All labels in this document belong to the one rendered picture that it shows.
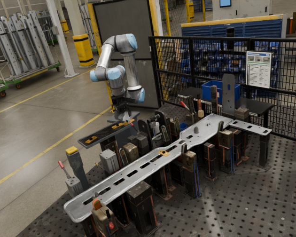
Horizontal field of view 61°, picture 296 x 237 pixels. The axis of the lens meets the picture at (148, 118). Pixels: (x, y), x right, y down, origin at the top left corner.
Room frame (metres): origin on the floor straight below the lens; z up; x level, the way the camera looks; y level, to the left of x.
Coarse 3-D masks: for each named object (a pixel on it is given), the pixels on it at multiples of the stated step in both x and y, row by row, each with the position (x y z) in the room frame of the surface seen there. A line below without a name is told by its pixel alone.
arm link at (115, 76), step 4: (112, 68) 1.51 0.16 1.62; (116, 68) 1.49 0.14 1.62; (108, 72) 1.46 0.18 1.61; (112, 72) 1.45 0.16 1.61; (116, 72) 1.45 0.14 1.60; (120, 72) 1.48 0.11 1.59; (108, 76) 1.47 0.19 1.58; (112, 76) 1.44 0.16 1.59; (116, 76) 1.45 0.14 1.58; (120, 76) 1.47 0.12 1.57; (112, 80) 1.45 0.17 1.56; (116, 80) 1.45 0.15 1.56; (120, 80) 1.46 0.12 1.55; (112, 84) 1.45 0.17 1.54; (116, 84) 1.45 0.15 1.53; (120, 84) 1.46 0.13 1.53; (112, 88) 1.46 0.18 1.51; (116, 88) 1.45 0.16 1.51
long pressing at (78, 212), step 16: (192, 128) 1.71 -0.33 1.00; (208, 128) 1.67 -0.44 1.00; (224, 128) 1.65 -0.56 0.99; (176, 144) 1.52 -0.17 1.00; (192, 144) 1.49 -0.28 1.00; (144, 160) 1.40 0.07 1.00; (160, 160) 1.37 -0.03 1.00; (112, 176) 1.29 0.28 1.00; (144, 176) 1.24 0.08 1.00; (112, 192) 1.14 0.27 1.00; (64, 208) 1.08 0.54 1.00; (80, 208) 1.06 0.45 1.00
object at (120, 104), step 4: (124, 92) 1.49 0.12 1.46; (112, 96) 1.46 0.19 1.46; (116, 96) 1.45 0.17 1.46; (120, 96) 1.45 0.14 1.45; (112, 100) 1.47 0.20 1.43; (116, 100) 1.47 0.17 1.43; (120, 100) 1.47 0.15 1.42; (112, 104) 1.48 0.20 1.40; (116, 104) 1.46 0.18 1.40; (120, 104) 1.46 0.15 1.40; (124, 104) 1.46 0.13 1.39; (128, 104) 1.48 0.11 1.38; (112, 108) 1.48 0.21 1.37; (116, 108) 1.47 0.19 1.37; (120, 108) 1.44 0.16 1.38; (124, 108) 1.46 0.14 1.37; (120, 112) 1.43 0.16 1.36
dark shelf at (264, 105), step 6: (186, 90) 2.46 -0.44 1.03; (192, 90) 2.43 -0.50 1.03; (198, 90) 2.41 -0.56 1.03; (180, 96) 2.38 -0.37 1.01; (186, 96) 2.32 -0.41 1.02; (204, 102) 2.13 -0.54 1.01; (210, 102) 2.08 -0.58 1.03; (240, 102) 1.97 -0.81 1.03; (246, 102) 1.94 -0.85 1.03; (252, 102) 1.92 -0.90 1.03; (258, 102) 1.90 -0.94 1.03; (264, 102) 1.89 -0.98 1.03; (252, 108) 1.81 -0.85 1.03; (258, 108) 1.80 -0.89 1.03; (264, 108) 1.78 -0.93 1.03; (270, 108) 1.79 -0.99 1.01; (252, 114) 1.75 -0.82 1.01; (258, 114) 1.71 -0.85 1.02
